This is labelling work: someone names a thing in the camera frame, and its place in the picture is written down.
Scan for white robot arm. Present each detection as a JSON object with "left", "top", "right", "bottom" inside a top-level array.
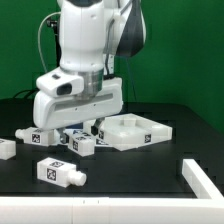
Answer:
[{"left": 33, "top": 0, "right": 146, "bottom": 143}]

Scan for black camera stand pole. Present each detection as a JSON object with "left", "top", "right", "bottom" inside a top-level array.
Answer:
[{"left": 47, "top": 17, "right": 61, "bottom": 65}]

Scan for white L-shaped fence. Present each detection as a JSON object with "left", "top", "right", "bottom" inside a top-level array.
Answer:
[{"left": 0, "top": 159, "right": 224, "bottom": 224}]

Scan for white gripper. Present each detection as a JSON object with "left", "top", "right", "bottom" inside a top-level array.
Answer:
[{"left": 33, "top": 78, "right": 123, "bottom": 144}]

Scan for white camera cable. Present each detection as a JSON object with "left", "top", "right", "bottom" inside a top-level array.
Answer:
[{"left": 37, "top": 11, "right": 63, "bottom": 75}]

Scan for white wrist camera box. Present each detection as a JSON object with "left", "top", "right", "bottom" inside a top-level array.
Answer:
[{"left": 36, "top": 68, "right": 84, "bottom": 98}]

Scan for black base cables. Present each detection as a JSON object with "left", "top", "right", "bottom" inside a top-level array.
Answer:
[{"left": 12, "top": 89, "right": 38, "bottom": 100}]

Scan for white marker sheet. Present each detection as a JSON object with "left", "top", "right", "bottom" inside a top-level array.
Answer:
[{"left": 54, "top": 129, "right": 111, "bottom": 147}]

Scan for white square table top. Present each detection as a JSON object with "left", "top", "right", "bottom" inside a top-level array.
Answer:
[{"left": 96, "top": 113, "right": 172, "bottom": 151}]

